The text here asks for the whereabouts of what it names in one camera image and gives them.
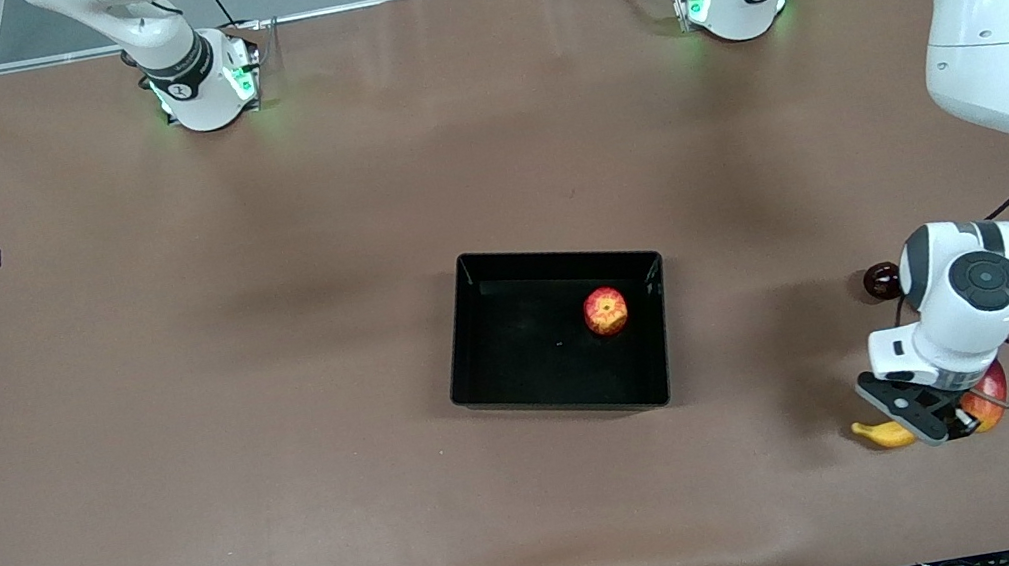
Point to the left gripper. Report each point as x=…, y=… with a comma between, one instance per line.
x=952, y=402

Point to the yellow banana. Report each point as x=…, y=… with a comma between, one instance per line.
x=883, y=435

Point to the red yellow apple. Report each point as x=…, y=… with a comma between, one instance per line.
x=605, y=312

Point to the black plastic box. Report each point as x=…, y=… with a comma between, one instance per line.
x=525, y=350

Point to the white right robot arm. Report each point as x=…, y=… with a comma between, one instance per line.
x=202, y=98

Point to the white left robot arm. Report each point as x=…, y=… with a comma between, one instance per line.
x=993, y=44

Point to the red yellow mango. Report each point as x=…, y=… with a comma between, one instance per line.
x=992, y=398

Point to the dark purple plum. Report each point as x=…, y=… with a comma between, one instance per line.
x=881, y=282

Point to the large table cover mat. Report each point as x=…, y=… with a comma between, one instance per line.
x=183, y=425

